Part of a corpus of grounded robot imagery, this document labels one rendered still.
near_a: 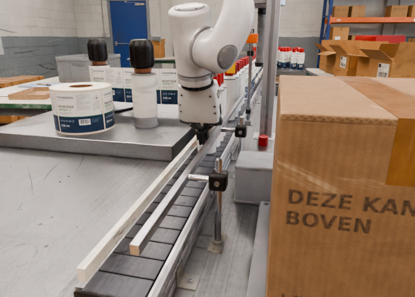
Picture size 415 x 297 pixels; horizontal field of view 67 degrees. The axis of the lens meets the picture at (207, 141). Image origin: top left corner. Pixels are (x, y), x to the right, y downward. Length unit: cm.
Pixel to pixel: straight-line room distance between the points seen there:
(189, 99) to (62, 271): 42
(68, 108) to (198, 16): 61
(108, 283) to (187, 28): 45
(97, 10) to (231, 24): 892
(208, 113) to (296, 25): 810
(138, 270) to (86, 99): 71
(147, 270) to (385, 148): 33
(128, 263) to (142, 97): 71
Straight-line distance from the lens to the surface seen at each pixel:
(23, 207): 80
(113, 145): 100
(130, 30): 909
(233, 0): 61
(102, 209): 73
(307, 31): 883
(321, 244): 34
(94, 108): 109
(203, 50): 60
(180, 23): 63
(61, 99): 110
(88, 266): 44
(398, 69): 263
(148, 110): 111
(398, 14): 868
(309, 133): 29
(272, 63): 112
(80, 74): 302
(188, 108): 73
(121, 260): 49
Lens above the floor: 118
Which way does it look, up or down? 18 degrees down
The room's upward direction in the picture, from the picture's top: straight up
